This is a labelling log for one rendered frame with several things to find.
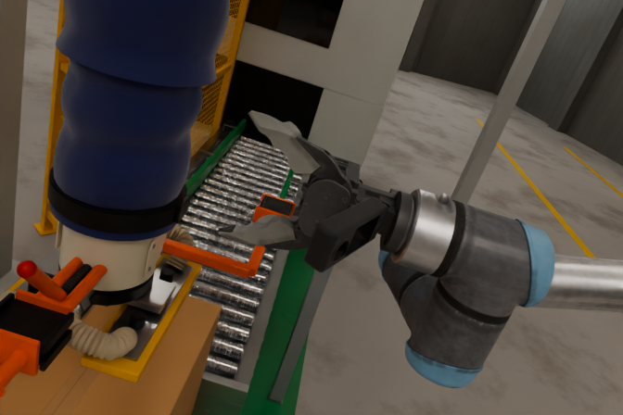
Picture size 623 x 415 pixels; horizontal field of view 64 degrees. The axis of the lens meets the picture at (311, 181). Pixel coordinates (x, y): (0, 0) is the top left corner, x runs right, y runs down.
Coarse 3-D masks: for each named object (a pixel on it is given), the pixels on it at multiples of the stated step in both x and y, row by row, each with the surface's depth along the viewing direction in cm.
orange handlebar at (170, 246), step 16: (192, 256) 95; (208, 256) 95; (256, 256) 100; (64, 272) 80; (96, 272) 82; (240, 272) 96; (256, 272) 97; (80, 288) 78; (16, 352) 65; (0, 368) 62; (16, 368) 63; (0, 384) 61
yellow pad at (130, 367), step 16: (160, 272) 101; (176, 272) 106; (192, 272) 109; (176, 288) 102; (176, 304) 99; (112, 320) 90; (128, 320) 91; (144, 320) 89; (160, 320) 93; (144, 336) 88; (160, 336) 90; (128, 352) 84; (144, 352) 86; (96, 368) 82; (112, 368) 81; (128, 368) 82; (144, 368) 84
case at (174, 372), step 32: (96, 320) 114; (192, 320) 123; (64, 352) 104; (160, 352) 112; (192, 352) 114; (32, 384) 96; (64, 384) 97; (96, 384) 100; (128, 384) 102; (160, 384) 104; (192, 384) 121
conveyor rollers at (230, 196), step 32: (224, 160) 313; (256, 160) 330; (224, 192) 273; (256, 192) 288; (288, 192) 297; (192, 224) 239; (224, 224) 247; (224, 256) 222; (192, 288) 197; (224, 288) 200; (256, 288) 206; (224, 352) 173
